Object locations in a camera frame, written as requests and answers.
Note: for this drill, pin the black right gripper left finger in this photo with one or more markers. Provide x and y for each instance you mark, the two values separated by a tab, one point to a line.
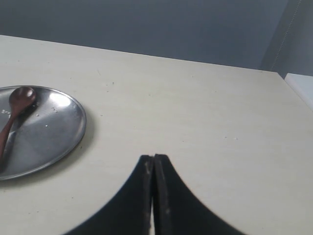
129	211

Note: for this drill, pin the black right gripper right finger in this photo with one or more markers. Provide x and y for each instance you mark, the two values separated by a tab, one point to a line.
177	211

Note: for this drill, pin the dark red wooden spoon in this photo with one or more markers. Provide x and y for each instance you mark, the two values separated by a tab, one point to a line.
20	101

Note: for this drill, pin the round steel plate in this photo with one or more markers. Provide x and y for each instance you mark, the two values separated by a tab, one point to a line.
44	133

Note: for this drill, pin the white side table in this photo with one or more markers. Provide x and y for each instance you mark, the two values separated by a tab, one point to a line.
302	86

